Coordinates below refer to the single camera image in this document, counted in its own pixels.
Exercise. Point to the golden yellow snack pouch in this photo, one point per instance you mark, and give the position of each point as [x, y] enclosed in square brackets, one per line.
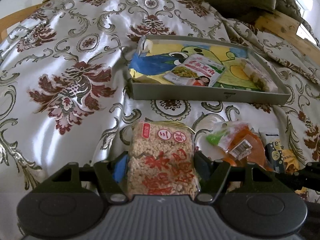
[291, 165]

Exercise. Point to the grey shallow tray box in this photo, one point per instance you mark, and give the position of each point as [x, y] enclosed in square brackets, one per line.
[156, 91]

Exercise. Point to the white red snack pouch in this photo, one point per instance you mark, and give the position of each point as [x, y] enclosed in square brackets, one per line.
[196, 70]

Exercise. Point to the clear nougat bar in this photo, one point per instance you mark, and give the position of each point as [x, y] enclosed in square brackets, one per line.
[258, 77]

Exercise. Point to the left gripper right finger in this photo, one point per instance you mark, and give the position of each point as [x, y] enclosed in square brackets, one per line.
[213, 176]

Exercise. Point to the colourful drawing tray liner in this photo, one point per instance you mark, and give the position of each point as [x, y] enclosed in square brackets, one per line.
[151, 66]

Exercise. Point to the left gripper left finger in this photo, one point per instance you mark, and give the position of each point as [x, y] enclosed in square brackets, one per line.
[109, 176]

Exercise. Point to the puffed rice cake packet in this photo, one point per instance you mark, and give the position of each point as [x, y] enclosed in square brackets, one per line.
[161, 160]

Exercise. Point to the wooden bed frame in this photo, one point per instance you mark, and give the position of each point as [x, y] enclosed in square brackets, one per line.
[276, 23]

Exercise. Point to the dark blue snack pouch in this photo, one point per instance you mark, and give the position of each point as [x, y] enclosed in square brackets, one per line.
[272, 145]

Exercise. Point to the orange snack packet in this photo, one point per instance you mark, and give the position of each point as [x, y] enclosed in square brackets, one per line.
[239, 144]

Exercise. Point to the floral white bed quilt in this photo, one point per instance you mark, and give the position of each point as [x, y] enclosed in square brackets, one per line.
[64, 91]

